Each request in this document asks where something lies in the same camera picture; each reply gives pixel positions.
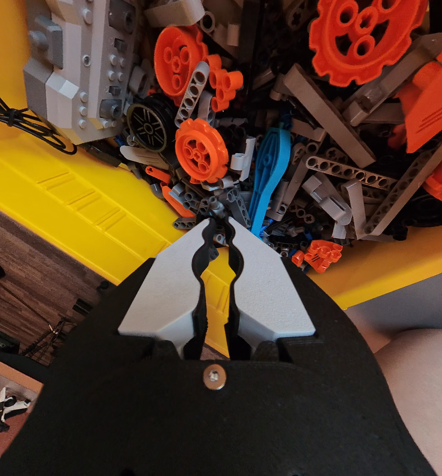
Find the black spoked wheel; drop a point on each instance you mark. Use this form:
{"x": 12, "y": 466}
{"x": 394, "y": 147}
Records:
{"x": 150, "y": 124}

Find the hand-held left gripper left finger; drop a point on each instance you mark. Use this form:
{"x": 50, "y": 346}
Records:
{"x": 161, "y": 297}

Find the person's leg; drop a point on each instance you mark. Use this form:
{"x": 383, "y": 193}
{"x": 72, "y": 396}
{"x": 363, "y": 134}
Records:
{"x": 425, "y": 390}

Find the black white handheld device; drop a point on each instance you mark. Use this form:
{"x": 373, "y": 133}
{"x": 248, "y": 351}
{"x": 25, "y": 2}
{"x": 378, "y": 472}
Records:
{"x": 10, "y": 407}

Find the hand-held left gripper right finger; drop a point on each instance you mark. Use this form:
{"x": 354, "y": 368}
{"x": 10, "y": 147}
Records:
{"x": 273, "y": 297}

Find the orange curved panel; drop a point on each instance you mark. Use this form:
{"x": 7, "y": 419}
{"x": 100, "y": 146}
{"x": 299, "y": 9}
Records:
{"x": 322, "y": 256}

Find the grey motor block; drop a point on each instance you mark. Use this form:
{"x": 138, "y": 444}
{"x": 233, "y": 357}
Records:
{"x": 79, "y": 67}

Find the pile of building pieces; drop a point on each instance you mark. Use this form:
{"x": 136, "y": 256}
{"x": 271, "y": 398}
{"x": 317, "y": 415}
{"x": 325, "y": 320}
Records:
{"x": 317, "y": 156}

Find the yellow plastic bin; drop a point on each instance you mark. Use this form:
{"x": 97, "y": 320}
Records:
{"x": 75, "y": 193}

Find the small dark grey connector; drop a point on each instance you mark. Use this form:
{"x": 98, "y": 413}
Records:
{"x": 216, "y": 211}

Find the brown wooden desk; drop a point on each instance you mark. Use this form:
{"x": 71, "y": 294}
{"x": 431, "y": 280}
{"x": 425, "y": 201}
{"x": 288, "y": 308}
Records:
{"x": 16, "y": 372}

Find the orange wedge panel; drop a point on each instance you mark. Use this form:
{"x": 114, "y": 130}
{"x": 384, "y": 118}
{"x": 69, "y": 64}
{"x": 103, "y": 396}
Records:
{"x": 433, "y": 108}

